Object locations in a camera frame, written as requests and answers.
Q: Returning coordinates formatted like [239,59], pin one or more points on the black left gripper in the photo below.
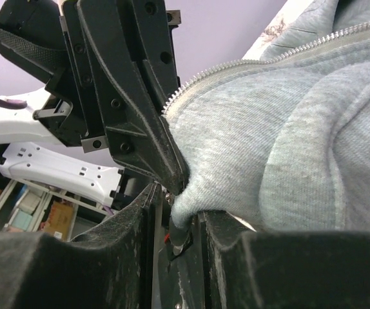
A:
[124,66]

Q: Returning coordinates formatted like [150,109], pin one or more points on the white background shelving unit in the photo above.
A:
[33,207]

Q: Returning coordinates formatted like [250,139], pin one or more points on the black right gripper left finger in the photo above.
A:
[108,266]

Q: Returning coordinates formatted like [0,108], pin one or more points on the grey zip-up jacket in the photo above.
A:
[284,142]

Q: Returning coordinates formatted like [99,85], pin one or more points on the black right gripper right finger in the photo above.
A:
[248,269]

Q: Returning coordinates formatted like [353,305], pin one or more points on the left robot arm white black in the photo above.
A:
[47,136]

